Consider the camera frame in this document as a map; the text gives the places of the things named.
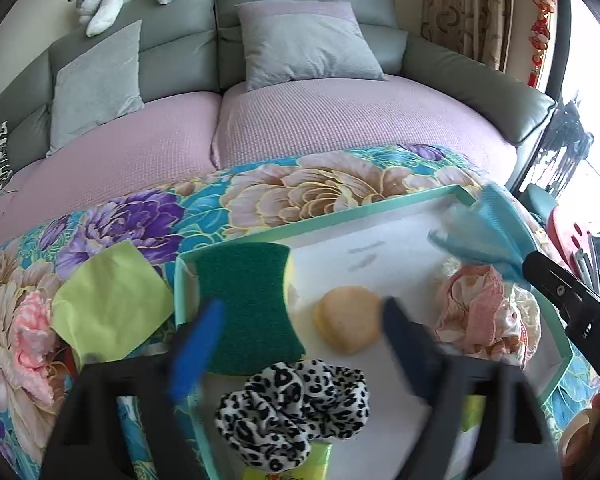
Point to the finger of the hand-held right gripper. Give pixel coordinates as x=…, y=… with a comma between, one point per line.
x=552, y=280

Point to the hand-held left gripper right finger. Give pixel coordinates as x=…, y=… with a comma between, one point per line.
x=405, y=350

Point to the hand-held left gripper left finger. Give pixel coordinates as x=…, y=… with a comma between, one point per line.
x=195, y=350

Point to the cream lace scrunchie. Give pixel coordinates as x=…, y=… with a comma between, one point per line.
x=527, y=315

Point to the round yellow sponge puff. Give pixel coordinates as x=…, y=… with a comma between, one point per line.
x=347, y=317

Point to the green and yellow sponge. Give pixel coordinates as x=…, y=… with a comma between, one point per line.
x=240, y=285

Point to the blue cloth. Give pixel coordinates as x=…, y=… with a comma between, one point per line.
x=490, y=230

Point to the pink lace scrunchie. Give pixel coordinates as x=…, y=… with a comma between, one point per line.
x=475, y=300

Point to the leopard print scrunchie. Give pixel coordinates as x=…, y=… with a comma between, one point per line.
x=290, y=400

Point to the white tray with green rim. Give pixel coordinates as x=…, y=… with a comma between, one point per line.
x=330, y=260

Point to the white phone stand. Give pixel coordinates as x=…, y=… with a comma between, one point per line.
x=580, y=262

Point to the red plastic stool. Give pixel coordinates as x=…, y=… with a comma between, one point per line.
x=562, y=230

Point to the yellow-green cloth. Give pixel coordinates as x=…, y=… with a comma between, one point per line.
x=110, y=300

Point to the floral blanket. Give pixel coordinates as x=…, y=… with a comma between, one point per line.
x=130, y=220

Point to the black folding rack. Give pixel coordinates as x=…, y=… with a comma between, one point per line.
x=562, y=135

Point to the pink sofa seat cover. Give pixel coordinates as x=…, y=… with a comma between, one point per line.
x=355, y=115
x=130, y=145

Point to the grey-green leather sofa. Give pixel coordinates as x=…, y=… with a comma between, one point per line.
x=455, y=70

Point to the red hanging decoration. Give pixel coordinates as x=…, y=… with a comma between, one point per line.
x=540, y=10

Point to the light grey cushion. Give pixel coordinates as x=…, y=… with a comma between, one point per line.
x=95, y=90

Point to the patterned beige curtain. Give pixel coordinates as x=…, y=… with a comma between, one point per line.
x=460, y=10

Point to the grey cushion with purple band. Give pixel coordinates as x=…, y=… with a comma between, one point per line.
x=305, y=50

